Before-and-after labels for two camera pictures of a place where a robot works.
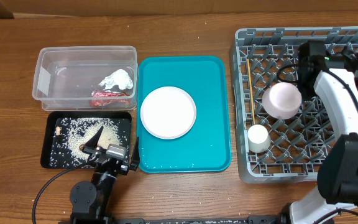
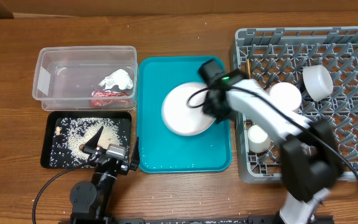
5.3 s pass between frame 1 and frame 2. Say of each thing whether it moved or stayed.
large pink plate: moved
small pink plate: stayed
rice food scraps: stayed
